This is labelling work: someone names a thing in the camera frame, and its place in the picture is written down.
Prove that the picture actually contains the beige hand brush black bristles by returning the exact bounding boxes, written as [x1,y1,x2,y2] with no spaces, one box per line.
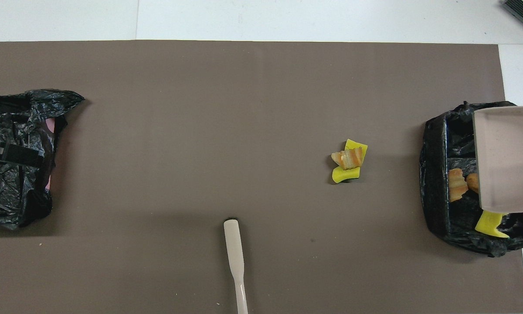
[224,219,249,314]

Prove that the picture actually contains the yellow sponge piece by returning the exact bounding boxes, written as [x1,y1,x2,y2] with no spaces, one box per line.
[333,166,361,183]
[344,139,368,160]

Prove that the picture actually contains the striped toy croissant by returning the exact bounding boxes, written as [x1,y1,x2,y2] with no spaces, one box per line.
[330,147,363,171]

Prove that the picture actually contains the pale toy pastry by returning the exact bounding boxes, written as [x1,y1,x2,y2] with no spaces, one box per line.
[448,168,469,202]

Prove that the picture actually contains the brown toy bread roll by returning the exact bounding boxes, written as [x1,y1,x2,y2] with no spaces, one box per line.
[465,172,481,195]

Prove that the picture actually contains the yellow and green sponge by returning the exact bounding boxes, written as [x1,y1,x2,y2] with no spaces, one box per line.
[475,210,510,239]

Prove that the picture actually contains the beige plastic dustpan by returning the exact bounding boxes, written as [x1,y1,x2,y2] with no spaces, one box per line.
[473,106,523,213]

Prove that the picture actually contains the pink bin with black bag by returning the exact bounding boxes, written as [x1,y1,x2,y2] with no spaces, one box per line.
[0,89,85,231]

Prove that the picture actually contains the bin lined with black bag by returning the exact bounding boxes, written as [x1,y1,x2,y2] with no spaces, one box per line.
[420,101,523,258]

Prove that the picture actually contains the brown table mat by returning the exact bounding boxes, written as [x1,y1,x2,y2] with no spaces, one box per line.
[0,40,523,314]

